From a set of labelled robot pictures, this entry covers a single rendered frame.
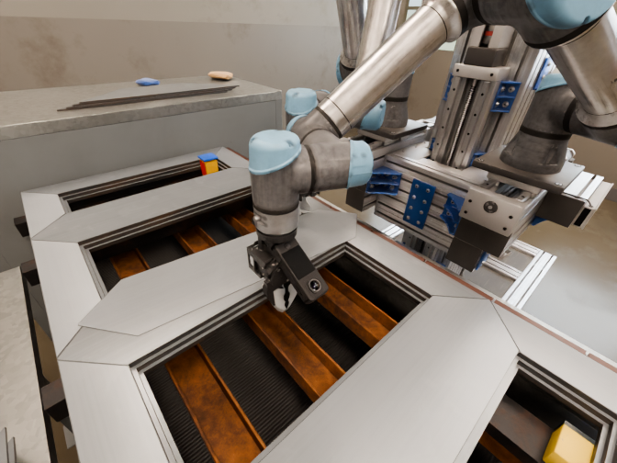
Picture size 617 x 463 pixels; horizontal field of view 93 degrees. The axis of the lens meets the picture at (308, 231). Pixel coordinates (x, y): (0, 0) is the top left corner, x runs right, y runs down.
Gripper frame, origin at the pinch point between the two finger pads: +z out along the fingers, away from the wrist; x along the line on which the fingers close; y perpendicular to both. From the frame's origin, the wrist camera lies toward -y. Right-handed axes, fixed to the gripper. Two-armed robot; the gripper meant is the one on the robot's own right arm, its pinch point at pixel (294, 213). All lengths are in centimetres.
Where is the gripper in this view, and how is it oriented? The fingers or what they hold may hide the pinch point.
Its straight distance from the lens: 91.5
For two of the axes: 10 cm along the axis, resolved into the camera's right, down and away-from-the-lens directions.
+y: 6.6, 4.6, -5.9
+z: -0.4, 8.1, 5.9
